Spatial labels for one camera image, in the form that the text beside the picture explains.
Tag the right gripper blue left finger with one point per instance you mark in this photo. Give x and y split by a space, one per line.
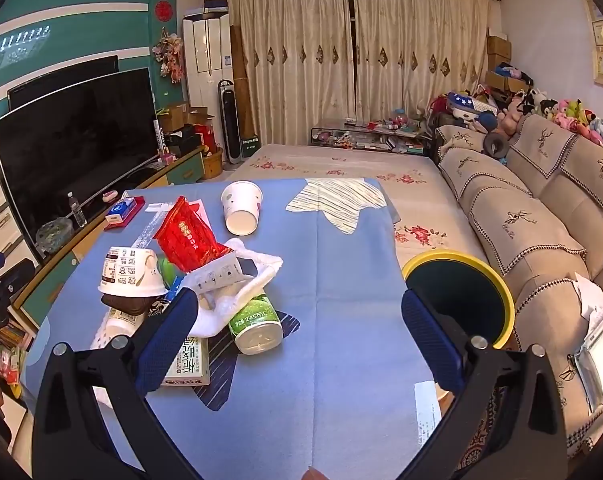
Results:
70 437

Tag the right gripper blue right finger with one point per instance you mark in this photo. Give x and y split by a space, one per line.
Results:
527 440

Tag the white foam fruit net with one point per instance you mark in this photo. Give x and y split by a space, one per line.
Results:
100 340

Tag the white instant noodle bowl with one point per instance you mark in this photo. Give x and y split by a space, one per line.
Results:
131 272

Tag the green white drink carton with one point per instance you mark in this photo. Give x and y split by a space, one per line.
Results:
190 366

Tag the green lid clear jar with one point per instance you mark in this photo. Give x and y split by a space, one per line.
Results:
169 272

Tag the red snack bag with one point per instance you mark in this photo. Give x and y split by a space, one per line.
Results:
186 240

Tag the white plastic bag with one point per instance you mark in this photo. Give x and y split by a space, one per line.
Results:
225 285

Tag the green label plastic bottle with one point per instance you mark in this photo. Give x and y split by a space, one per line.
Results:
256 328

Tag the white paper cup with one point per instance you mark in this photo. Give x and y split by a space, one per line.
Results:
241 201

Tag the small white yogurt bottle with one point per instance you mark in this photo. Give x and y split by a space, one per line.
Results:
122 323

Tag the yellow rim dark trash bin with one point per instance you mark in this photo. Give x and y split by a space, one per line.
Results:
466 289

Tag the glass ashtray bowl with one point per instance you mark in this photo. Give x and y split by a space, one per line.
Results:
54 235

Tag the papers on sofa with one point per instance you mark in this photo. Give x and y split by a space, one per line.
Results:
588 358

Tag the clear water bottle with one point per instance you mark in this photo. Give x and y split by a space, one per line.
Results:
76 210

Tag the blue tissue pack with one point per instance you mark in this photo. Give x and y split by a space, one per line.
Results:
118 213

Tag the large black television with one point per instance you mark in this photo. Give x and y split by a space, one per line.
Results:
81 139

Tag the blue star tablecloth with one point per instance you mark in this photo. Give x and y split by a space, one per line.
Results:
338 393

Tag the beige sofa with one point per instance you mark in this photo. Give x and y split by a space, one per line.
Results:
539 217

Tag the black tower fan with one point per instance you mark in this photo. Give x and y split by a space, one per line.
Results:
229 122

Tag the white standing air conditioner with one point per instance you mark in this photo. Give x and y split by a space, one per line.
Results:
208 60

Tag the pile of plush toys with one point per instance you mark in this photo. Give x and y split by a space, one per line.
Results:
493 132

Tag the low glass coffee table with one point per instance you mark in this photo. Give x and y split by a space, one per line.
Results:
371 136

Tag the beige patterned curtains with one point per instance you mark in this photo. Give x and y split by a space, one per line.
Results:
310 60

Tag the artificial flower wall decoration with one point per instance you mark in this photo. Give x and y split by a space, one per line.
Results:
168 53

